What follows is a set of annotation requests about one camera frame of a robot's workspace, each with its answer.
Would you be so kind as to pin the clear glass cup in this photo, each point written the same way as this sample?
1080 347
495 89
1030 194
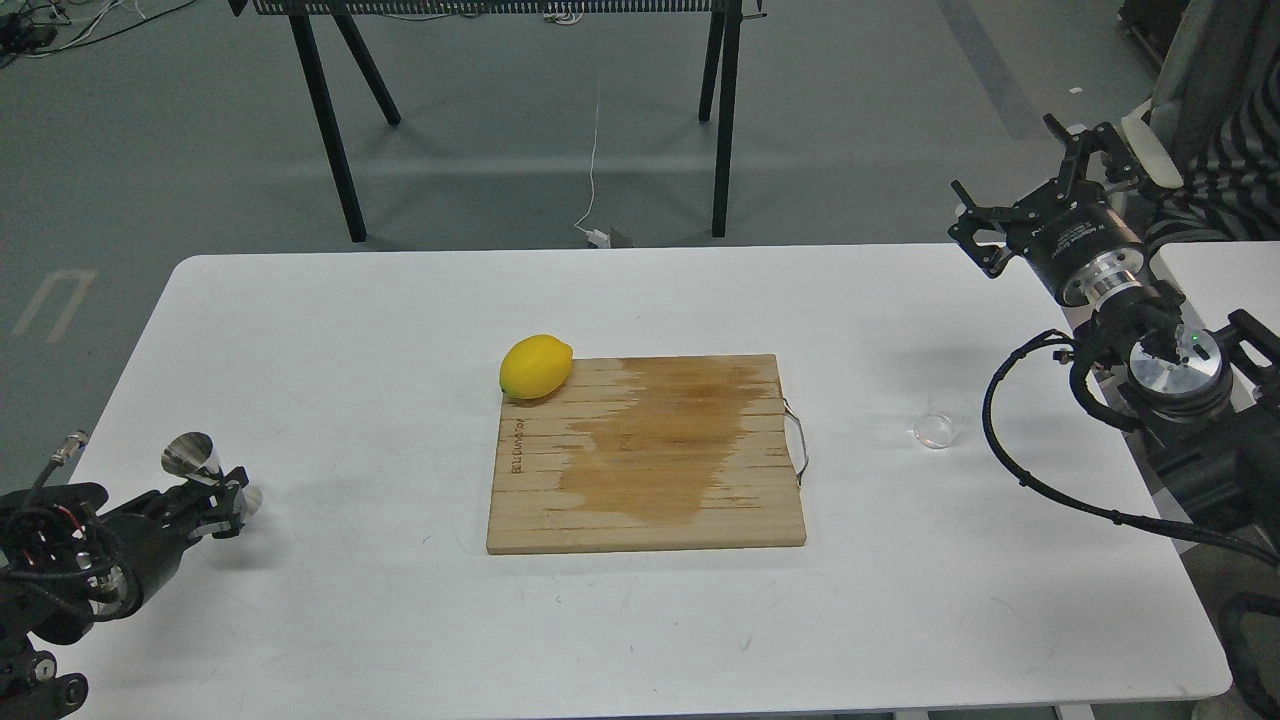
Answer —
946 418

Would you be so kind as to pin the wooden cutting board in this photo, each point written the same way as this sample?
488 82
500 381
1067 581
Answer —
638 454

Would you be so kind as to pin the yellow lemon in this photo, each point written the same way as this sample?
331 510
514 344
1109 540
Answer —
535 367

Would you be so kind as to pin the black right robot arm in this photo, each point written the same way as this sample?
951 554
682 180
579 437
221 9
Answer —
1205 402

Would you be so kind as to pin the steel jigger measuring cup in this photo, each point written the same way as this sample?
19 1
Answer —
196 450

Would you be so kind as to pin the person in striped shirt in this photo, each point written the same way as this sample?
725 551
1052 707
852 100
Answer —
1232 190

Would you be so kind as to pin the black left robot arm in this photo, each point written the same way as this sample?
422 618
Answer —
70 564

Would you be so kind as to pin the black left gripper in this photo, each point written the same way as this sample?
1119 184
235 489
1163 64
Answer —
154 531

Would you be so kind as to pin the white office chair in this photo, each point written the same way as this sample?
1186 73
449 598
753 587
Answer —
1210 56

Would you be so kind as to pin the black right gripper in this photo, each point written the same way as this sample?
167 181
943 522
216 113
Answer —
1081 251

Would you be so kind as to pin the white side table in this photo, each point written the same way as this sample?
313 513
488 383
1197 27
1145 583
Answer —
1219 278

